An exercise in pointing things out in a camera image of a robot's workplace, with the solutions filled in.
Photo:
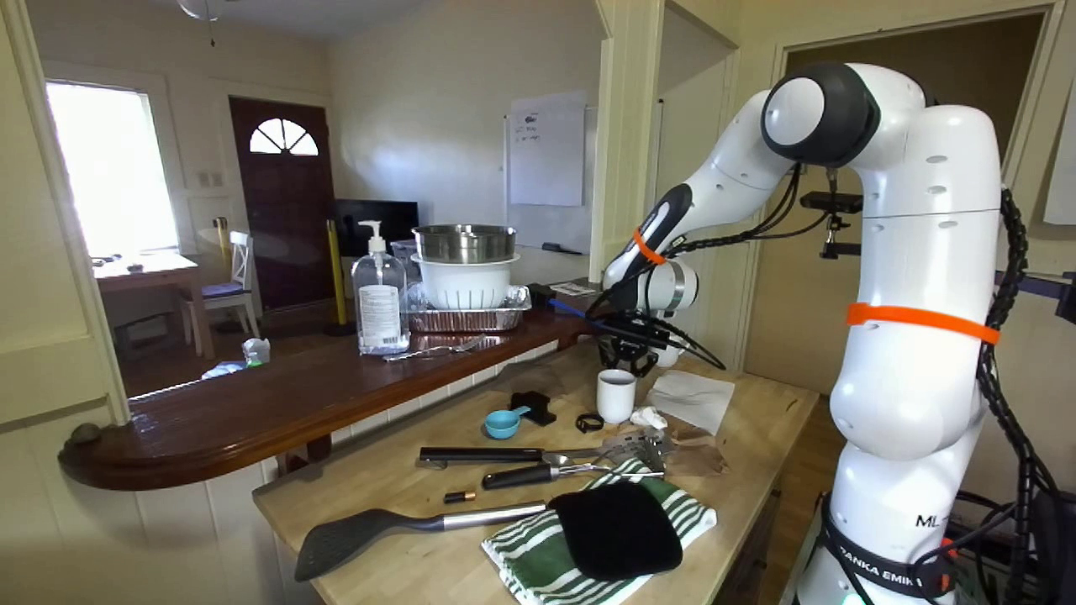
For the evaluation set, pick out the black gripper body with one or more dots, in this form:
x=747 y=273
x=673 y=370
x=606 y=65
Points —
x=635 y=338

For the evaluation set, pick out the small white mug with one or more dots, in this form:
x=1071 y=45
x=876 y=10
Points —
x=617 y=397

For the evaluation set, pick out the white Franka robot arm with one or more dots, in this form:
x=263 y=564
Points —
x=919 y=390

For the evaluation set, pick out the dark wooden bar counter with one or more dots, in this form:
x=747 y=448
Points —
x=281 y=390

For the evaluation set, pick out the white paper towel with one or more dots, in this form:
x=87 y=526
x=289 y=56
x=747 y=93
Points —
x=689 y=397

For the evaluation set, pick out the crumpled white tissue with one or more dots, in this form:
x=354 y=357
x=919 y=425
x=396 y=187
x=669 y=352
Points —
x=649 y=423

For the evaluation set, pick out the small black object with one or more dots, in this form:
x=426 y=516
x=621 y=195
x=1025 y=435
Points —
x=531 y=404

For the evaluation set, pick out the small teal measuring cup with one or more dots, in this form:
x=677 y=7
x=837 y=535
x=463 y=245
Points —
x=502 y=425

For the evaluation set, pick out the black cloth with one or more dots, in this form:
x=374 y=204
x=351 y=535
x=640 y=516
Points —
x=617 y=526

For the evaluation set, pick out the aluminium foil tray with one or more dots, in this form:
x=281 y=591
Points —
x=465 y=321

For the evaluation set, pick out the stainless steel bowl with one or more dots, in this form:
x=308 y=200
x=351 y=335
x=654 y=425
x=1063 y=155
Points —
x=465 y=240

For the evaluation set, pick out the green white striped towel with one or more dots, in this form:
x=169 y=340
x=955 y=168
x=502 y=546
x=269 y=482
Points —
x=540 y=558

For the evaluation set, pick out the clear pump sanitizer bottle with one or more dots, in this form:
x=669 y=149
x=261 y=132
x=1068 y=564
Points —
x=379 y=294

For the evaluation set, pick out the black television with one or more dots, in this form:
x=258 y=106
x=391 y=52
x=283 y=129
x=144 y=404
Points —
x=374 y=222

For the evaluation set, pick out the small white jar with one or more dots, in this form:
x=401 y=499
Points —
x=258 y=352

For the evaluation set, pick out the dark wooden door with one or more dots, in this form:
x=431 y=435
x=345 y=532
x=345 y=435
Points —
x=287 y=204

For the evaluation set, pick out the wooden chair blue seat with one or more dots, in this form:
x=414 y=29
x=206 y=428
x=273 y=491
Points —
x=223 y=294

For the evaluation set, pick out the wooden desk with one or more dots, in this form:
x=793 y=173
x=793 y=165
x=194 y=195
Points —
x=144 y=282

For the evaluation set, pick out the bright window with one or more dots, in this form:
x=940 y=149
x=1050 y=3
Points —
x=111 y=168

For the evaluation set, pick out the white wall board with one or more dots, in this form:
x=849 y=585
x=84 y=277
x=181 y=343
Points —
x=546 y=154

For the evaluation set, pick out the black camera on mount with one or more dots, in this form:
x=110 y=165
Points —
x=835 y=219

